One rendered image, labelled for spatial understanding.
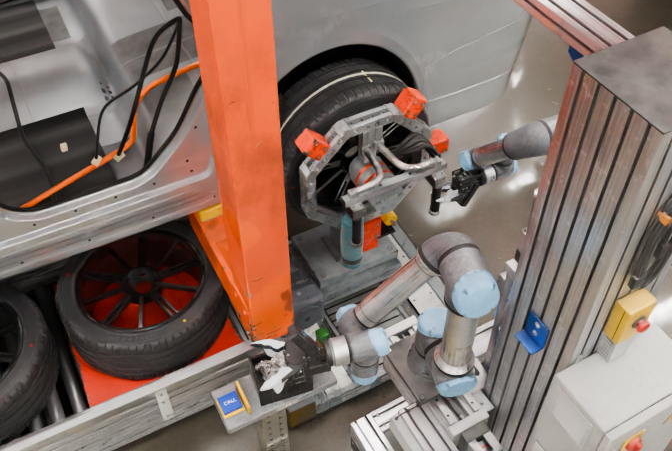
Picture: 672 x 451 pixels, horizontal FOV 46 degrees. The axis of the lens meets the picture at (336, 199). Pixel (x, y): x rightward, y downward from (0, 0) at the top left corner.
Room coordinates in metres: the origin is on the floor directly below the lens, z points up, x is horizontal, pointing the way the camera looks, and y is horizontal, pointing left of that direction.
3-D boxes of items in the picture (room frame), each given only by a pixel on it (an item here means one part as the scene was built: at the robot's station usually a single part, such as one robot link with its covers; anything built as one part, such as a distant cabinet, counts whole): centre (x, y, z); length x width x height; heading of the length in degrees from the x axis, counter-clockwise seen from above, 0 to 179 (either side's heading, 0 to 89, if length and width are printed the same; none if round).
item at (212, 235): (1.96, 0.42, 0.69); 0.52 x 0.17 x 0.35; 28
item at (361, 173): (2.08, -0.15, 0.85); 0.21 x 0.14 x 0.14; 28
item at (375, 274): (2.28, 0.01, 0.13); 0.50 x 0.36 x 0.10; 118
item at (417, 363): (1.32, -0.30, 0.87); 0.15 x 0.15 x 0.10
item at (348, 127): (2.15, -0.12, 0.85); 0.54 x 0.07 x 0.54; 118
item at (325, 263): (2.30, -0.04, 0.32); 0.40 x 0.30 x 0.28; 118
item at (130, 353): (1.89, 0.77, 0.39); 0.66 x 0.66 x 0.24
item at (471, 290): (1.19, -0.34, 1.19); 0.15 x 0.12 x 0.55; 15
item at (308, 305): (2.00, 0.21, 0.26); 0.42 x 0.18 x 0.35; 28
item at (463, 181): (2.08, -0.50, 0.86); 0.12 x 0.08 x 0.09; 118
